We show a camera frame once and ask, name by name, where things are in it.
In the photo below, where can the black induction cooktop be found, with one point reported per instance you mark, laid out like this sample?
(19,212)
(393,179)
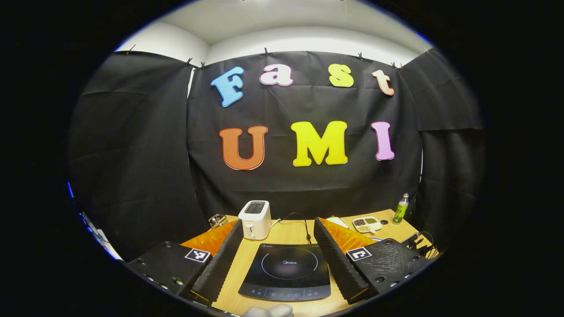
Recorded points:
(288,273)

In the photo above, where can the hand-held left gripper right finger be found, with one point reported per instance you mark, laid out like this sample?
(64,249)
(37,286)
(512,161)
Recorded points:
(337,259)

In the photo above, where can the white toaster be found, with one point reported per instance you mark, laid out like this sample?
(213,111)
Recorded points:
(255,220)

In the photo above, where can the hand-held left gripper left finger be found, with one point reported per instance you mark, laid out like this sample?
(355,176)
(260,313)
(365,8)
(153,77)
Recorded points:
(222,259)

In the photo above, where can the green drink bottle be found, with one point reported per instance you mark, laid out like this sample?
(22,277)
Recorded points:
(400,211)

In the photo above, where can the white divided bean dish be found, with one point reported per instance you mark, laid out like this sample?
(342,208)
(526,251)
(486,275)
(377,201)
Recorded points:
(366,224)

